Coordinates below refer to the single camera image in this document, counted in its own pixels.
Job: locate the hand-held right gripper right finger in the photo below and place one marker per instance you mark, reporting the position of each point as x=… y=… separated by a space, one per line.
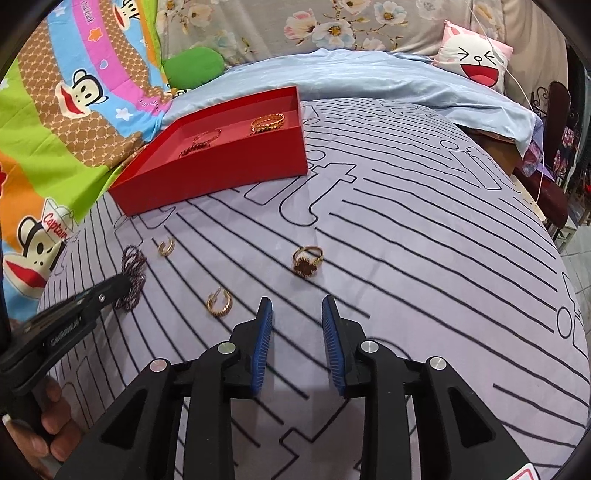
x=333 y=350

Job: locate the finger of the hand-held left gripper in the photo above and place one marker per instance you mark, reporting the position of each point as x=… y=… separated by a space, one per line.
x=87 y=307

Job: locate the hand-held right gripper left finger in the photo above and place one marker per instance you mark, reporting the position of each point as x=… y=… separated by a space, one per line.
x=259 y=350

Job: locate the gold hoop earring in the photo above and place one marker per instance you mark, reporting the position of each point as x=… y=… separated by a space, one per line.
x=219 y=303
x=166 y=248

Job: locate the red cardboard box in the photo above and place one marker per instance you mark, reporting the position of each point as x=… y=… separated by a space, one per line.
x=207 y=175

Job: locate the wide gold textured bangle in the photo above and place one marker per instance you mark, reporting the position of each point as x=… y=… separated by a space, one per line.
x=268 y=123

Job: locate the person's left hand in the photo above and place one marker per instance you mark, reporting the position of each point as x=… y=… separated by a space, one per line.
x=55 y=438

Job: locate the cartoon monkey blanket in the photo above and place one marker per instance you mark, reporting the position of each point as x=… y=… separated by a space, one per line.
x=69 y=138

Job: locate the green pillow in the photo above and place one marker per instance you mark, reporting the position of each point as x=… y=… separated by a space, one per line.
x=194 y=67

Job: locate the dark red wooden chair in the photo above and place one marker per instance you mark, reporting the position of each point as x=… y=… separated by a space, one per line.
x=554 y=194

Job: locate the light blue blanket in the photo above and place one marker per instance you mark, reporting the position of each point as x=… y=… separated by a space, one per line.
x=369 y=78

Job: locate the white cartoon face pillow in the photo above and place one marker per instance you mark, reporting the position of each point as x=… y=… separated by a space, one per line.
x=475 y=55

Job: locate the grey floral sheet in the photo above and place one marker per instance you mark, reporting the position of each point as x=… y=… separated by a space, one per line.
x=277 y=23

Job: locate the hanging clothes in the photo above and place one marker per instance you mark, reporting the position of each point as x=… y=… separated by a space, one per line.
x=581 y=115

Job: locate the beige cloth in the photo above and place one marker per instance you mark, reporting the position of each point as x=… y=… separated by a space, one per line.
x=535 y=41

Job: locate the wooden bed frame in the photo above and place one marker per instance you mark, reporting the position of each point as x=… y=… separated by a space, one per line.
x=496 y=147

